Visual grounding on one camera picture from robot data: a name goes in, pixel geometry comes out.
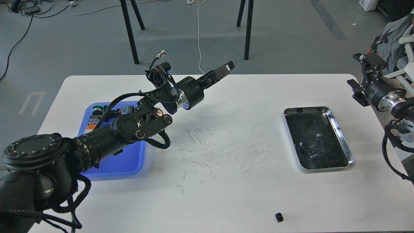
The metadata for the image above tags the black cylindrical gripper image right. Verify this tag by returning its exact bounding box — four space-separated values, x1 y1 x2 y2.
346 53 406 112

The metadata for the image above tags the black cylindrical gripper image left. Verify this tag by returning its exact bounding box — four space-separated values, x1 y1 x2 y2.
177 61 235 110

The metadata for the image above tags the black robot arm image left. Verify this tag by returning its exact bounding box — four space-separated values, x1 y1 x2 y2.
0 61 235 233

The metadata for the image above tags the silver metal tray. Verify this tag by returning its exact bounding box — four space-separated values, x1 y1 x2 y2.
283 106 356 173

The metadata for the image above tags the blue plastic tray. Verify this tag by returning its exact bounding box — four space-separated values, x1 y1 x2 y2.
78 102 147 179

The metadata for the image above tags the grey backpack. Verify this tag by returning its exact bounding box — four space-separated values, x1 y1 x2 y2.
371 14 413 75

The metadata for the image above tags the white box on floor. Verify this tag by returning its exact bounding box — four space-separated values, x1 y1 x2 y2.
358 0 379 12

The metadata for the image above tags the black tripod leg right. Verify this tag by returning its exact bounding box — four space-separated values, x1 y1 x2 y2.
236 0 254 60

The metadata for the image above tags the black tripod leg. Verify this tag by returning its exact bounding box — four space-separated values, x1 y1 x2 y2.
120 0 146 65
236 0 254 60

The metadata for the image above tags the black tripod leg left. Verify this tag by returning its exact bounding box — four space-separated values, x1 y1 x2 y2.
120 0 146 65

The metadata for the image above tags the white cable on floor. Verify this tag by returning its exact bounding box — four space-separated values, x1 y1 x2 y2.
187 0 211 75

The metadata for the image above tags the yellow push button switch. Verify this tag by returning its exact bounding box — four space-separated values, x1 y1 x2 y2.
117 105 138 115

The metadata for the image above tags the green push button switch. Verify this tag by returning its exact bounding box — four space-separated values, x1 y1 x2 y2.
82 104 107 133

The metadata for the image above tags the black cable on floor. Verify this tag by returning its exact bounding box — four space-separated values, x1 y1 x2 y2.
0 0 70 81

